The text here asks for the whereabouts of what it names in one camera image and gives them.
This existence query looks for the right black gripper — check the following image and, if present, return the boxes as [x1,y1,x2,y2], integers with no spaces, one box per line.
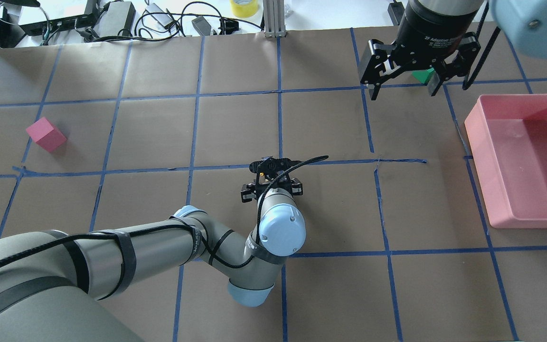
[358,9,481,100]

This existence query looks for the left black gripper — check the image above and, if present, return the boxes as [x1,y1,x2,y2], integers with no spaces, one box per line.
[240,172,304,203]

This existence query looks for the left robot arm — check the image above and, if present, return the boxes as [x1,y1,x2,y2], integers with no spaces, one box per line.
[0,173,306,342]

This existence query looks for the green cube near bin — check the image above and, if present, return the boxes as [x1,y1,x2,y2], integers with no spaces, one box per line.
[412,68,435,85]

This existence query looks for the black power adapter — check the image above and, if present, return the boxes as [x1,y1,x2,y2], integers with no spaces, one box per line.
[387,0,405,26]

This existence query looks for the pink plastic bin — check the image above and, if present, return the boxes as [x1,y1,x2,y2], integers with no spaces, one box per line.
[464,94,547,229]

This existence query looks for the yellow tape roll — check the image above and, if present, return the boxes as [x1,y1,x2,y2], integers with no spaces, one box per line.
[229,0,259,18]

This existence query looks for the grey power brick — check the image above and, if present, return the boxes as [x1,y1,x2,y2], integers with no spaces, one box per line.
[97,1,135,37]

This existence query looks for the pink cube far left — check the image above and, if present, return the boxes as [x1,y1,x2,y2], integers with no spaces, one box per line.
[26,117,67,153]

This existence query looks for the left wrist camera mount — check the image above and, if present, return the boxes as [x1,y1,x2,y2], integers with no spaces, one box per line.
[249,156,301,177]

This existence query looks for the aluminium frame post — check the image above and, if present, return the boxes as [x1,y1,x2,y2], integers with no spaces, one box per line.
[263,0,287,38]

